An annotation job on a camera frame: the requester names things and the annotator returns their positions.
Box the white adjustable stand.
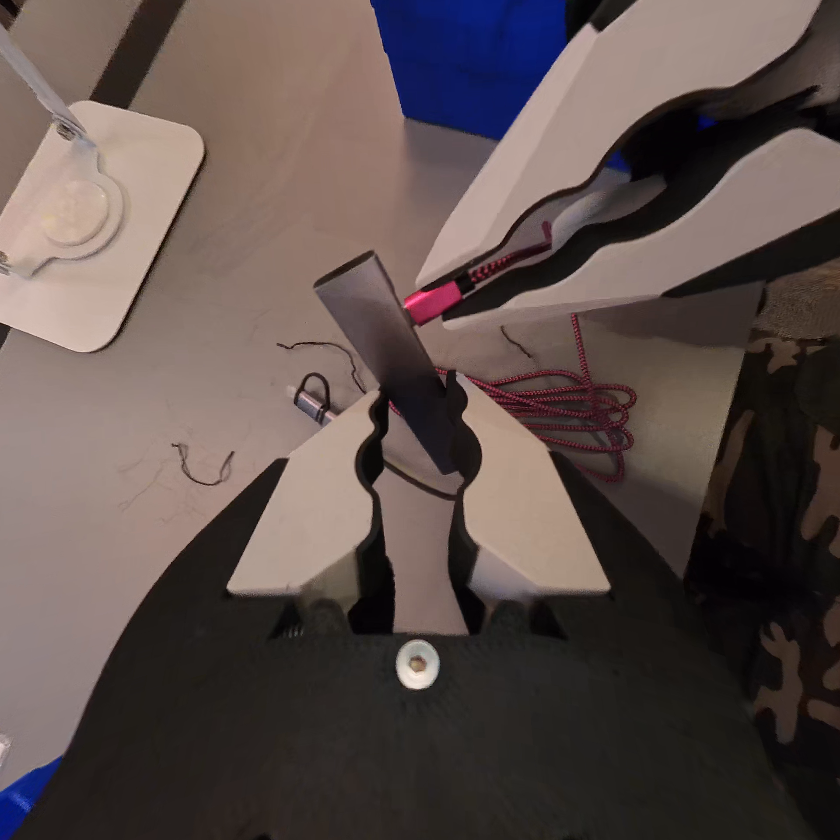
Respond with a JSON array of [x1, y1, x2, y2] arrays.
[[0, 26, 206, 354]]

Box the pink braided usb-c cable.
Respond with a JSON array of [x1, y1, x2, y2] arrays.
[[390, 222, 639, 484]]

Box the camouflage trousers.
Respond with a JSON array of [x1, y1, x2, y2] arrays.
[[682, 262, 840, 840]]

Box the blue divided plastic bin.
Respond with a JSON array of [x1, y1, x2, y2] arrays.
[[0, 755, 64, 840]]

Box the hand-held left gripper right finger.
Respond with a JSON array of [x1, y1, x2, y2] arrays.
[[446, 371, 613, 634]]

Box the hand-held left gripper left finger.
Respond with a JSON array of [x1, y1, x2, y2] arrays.
[[225, 388, 389, 634]]

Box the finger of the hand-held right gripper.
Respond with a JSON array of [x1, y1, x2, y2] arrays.
[[441, 126, 840, 332], [415, 0, 823, 293]]

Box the grey usb plug adapter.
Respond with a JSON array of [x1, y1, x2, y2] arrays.
[[287, 373, 342, 427]]

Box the grey usb hub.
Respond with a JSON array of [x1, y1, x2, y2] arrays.
[[314, 249, 463, 501]]

